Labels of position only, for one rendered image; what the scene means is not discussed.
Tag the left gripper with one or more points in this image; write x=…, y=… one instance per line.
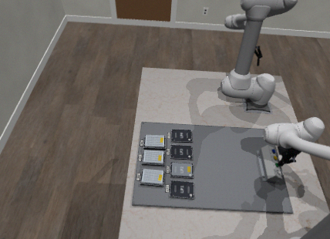
x=289, y=158

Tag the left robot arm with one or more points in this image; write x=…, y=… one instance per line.
x=301, y=136

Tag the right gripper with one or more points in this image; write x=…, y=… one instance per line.
x=258, y=55

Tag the white operator button panel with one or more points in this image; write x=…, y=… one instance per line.
x=268, y=162

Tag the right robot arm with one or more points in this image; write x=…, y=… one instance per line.
x=238, y=84

